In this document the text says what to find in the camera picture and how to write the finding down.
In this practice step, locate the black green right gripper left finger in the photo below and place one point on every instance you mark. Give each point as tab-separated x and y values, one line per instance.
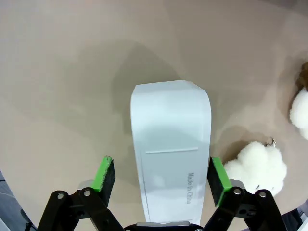
103	183

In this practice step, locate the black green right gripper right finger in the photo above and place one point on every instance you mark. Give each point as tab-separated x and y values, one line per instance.
221	180

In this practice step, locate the white digital clock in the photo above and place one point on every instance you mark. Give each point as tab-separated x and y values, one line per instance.
172	151

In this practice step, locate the white brown plush toy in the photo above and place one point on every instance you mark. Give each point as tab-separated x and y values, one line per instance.
300	108

